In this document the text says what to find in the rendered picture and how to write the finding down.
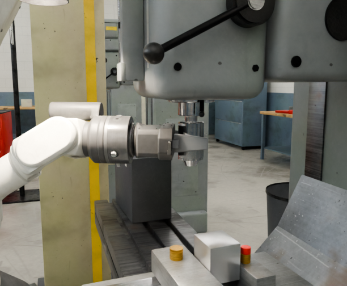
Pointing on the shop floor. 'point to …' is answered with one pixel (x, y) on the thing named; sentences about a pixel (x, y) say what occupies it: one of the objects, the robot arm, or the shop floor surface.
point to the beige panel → (47, 31)
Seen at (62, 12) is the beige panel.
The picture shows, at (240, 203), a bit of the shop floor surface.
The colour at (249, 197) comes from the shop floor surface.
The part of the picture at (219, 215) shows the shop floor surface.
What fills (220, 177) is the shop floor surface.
